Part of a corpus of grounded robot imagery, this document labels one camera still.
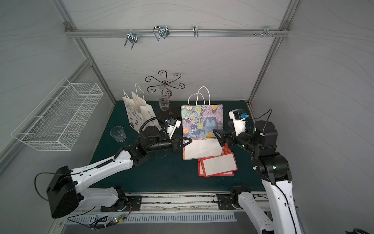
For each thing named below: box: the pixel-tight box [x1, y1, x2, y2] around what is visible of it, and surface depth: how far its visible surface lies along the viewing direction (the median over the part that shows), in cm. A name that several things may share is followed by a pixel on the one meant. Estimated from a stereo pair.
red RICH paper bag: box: [197, 158, 235, 177], surface depth 85 cm
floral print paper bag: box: [180, 104, 224, 161], surface depth 69 cm
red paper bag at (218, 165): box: [200, 142, 239, 178], surface depth 86 cm
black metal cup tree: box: [144, 70, 186, 116], surface depth 90 cm
